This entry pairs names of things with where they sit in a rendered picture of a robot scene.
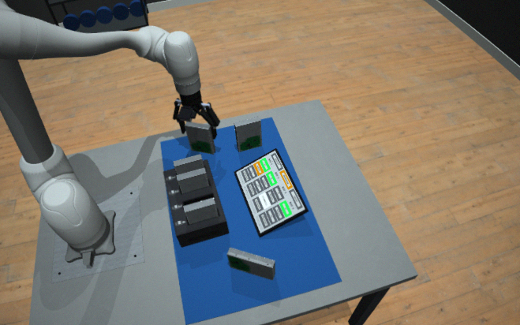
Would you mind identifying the blue mat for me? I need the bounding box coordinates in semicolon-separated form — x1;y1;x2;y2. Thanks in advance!
160;118;342;325

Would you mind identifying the black-framed status screen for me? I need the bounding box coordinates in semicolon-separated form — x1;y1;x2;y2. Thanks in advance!
234;148;309;237

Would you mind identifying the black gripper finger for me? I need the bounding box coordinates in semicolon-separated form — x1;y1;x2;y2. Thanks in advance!
193;103;220;139
173;98;185;134

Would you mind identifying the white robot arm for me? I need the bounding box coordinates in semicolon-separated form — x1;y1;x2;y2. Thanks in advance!
0;0;201;268

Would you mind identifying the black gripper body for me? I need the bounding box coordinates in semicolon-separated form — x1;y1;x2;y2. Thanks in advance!
179;90;203;110

